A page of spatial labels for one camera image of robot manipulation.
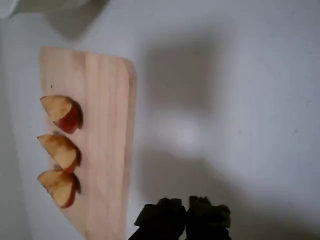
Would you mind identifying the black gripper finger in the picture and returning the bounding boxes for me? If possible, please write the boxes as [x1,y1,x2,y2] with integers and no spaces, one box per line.
[128,197,187,240]
[186,195,232,240]

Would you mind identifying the wooden cutting board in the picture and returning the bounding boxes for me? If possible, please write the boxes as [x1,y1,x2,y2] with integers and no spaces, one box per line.
[38,46,138,240]

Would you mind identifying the apple slice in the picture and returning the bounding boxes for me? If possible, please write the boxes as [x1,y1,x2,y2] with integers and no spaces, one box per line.
[37,169,82,209]
[39,94,84,135]
[36,134,82,173]

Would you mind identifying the white ceramic bowl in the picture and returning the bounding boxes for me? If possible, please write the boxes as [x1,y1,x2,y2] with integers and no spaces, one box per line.
[0,0,112,20]

